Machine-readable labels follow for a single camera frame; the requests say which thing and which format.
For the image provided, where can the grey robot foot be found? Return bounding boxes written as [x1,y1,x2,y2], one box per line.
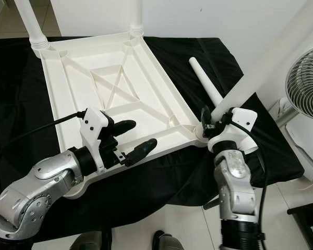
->
[76,232,113,250]
[151,231,186,250]

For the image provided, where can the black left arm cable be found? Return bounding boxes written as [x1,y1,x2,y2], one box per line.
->
[0,110,87,167]

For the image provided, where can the dark metal table frame bar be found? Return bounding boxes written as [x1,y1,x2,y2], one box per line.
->
[202,198,220,210]

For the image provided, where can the black metal furniture frame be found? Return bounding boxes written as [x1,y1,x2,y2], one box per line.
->
[287,206,313,250]

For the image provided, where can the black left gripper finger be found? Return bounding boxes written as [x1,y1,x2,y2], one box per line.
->
[123,139,158,167]
[109,120,137,137]

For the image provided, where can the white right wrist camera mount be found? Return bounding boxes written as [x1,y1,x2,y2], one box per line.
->
[208,107,259,154]

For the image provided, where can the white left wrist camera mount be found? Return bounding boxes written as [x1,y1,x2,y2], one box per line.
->
[79,108,114,173]

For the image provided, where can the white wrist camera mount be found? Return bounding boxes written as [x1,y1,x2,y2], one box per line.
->
[79,108,114,173]
[208,107,259,154]

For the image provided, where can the white plastic table leg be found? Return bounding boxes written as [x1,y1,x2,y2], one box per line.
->
[210,0,313,123]
[15,0,50,58]
[189,57,224,107]
[129,0,145,38]

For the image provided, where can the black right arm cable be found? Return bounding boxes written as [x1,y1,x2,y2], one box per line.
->
[224,120,269,240]

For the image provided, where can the black tablecloth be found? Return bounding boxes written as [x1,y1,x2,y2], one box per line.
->
[0,36,306,243]

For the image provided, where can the grey right robot foot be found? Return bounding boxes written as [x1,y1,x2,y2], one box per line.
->
[151,231,186,250]

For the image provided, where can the grey left robot foot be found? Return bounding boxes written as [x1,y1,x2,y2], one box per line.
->
[76,232,113,250]

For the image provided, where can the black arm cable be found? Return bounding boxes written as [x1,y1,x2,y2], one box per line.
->
[224,120,269,240]
[0,110,87,167]

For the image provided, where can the white floor fan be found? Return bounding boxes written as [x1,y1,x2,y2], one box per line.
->
[269,44,313,183]

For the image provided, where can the white plastic table top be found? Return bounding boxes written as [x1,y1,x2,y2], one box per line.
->
[31,31,210,201]

